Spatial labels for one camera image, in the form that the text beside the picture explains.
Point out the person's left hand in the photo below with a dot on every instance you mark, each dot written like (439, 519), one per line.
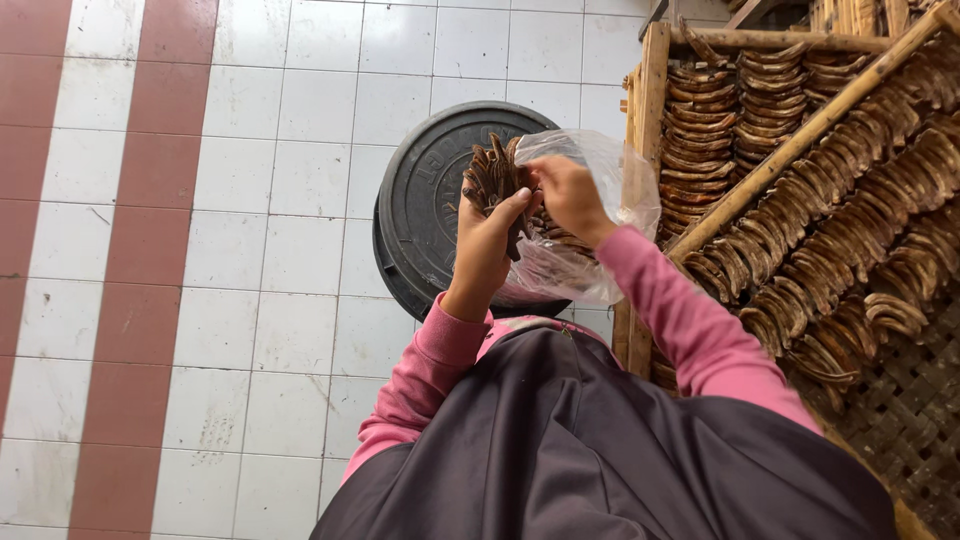
(480, 259)

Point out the person's right hand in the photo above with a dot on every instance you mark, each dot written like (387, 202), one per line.
(576, 199)

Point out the person's right fingers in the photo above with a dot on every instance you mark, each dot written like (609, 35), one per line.
(546, 174)

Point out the bunch of dried banana strips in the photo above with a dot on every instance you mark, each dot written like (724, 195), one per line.
(491, 176)

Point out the clear plastic bag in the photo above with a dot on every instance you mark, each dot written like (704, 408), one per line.
(600, 161)

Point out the dried banana pieces inside bag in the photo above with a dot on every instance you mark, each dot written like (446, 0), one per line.
(566, 238)

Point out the black lidded plastic bucket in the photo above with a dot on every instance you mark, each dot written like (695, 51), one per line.
(424, 195)

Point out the bamboo drying rack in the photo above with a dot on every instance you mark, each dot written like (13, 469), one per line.
(795, 142)

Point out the person's dark grey headscarf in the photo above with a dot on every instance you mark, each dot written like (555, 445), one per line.
(600, 457)

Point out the rows of dried brown bananas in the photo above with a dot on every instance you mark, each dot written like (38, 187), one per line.
(847, 225)

